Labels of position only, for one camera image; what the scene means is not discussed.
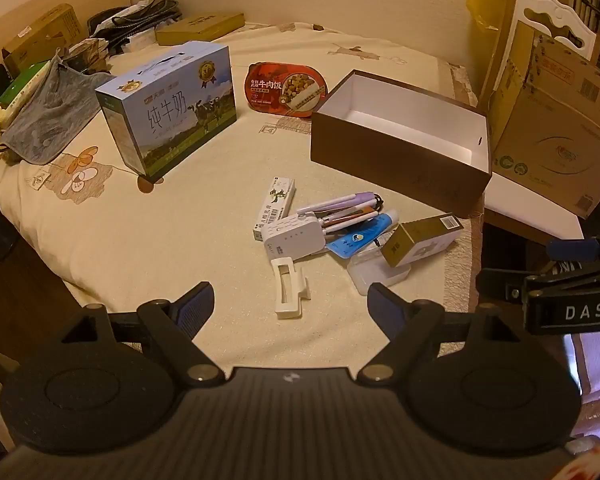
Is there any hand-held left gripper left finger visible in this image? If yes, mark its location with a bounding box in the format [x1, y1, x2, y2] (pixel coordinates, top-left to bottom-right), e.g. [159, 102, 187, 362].
[62, 281, 227, 388]

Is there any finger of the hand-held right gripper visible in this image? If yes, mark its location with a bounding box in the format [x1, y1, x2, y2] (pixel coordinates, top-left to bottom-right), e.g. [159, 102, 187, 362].
[476, 267, 529, 305]
[546, 238, 600, 263]

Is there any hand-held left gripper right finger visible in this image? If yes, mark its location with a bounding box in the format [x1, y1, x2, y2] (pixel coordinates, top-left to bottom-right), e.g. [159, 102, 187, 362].
[356, 281, 518, 388]

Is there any clear plastic case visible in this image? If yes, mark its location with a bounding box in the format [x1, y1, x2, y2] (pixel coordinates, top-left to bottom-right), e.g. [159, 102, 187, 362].
[346, 247, 412, 296]

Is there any gold box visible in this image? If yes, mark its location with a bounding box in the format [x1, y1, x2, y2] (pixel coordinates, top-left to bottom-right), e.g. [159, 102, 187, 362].
[155, 12, 246, 47]
[380, 213, 465, 268]

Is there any blue white tube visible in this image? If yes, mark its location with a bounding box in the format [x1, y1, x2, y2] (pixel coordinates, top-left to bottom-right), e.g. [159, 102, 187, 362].
[327, 210, 401, 258]

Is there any white plastic holder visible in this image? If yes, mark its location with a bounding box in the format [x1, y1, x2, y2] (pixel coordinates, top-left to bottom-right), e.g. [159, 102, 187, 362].
[271, 256, 312, 320]

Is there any white pen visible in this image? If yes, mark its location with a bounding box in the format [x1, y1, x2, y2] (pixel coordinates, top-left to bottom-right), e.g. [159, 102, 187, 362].
[322, 209, 381, 233]

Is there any white router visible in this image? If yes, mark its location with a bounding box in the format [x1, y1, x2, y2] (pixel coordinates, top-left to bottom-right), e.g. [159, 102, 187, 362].
[262, 212, 327, 262]

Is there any purple pen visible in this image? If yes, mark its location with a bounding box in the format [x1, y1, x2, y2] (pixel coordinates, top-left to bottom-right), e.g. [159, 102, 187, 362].
[297, 192, 376, 216]

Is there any white box with green print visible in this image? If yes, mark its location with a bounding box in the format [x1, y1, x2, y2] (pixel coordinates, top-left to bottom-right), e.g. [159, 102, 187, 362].
[252, 176, 296, 243]

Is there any white side table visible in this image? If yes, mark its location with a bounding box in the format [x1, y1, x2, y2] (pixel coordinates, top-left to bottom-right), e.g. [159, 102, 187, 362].
[482, 192, 587, 242]

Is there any cream printed blanket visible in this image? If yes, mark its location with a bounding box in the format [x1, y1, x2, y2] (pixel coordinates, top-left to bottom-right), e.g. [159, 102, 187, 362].
[0, 21, 486, 361]

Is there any large cardboard box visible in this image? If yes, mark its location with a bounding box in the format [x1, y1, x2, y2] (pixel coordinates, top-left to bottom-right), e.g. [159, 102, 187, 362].
[487, 32, 600, 219]

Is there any blue milk carton box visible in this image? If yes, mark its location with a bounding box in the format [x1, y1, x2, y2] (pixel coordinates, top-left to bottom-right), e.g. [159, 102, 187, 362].
[95, 41, 238, 178]

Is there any white chair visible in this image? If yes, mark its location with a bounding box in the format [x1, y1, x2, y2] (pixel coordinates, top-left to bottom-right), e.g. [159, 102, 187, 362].
[510, 0, 600, 66]

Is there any red food tray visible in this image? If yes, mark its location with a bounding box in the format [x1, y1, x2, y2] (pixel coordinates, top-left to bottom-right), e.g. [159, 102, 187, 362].
[244, 62, 330, 119]

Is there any grey cloth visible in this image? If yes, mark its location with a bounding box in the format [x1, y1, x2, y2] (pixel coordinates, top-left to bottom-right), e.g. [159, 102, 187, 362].
[0, 55, 117, 166]

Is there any brown patterned box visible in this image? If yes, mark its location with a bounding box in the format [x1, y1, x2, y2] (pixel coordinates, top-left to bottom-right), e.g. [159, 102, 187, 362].
[62, 37, 113, 73]

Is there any flat gold box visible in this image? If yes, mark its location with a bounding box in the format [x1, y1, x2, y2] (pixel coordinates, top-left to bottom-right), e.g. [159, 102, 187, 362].
[155, 12, 246, 47]

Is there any small cardboard box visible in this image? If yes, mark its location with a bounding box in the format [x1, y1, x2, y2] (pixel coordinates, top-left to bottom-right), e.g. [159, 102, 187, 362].
[1, 3, 88, 78]

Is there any black strap bag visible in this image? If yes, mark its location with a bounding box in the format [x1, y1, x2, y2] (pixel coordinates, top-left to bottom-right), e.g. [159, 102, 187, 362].
[86, 0, 183, 53]

